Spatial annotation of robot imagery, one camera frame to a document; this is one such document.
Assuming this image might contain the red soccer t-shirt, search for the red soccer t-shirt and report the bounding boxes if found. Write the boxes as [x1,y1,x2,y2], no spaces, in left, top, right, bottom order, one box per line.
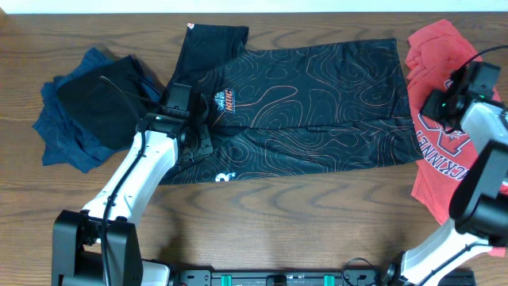
[404,18,508,258]

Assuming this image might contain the black orange-patterned jersey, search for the black orange-patterned jersey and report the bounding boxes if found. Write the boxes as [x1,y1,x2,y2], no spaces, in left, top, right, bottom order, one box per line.
[163,24,421,184]

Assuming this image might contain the folded navy blue garment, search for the folded navy blue garment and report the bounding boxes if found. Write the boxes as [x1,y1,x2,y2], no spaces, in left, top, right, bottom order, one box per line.
[32,47,164,174]

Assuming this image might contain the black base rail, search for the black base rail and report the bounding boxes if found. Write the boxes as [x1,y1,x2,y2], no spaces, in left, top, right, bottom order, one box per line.
[142,257,476,286]

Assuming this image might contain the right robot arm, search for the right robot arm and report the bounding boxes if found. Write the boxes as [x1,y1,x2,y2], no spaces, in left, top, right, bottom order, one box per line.
[379,60,507,285]

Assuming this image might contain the folded black garment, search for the folded black garment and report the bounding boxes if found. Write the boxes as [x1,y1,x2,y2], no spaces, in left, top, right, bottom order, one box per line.
[56,56,160,150]

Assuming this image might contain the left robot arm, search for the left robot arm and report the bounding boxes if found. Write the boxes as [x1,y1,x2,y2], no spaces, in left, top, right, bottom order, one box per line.
[51,83,213,286]

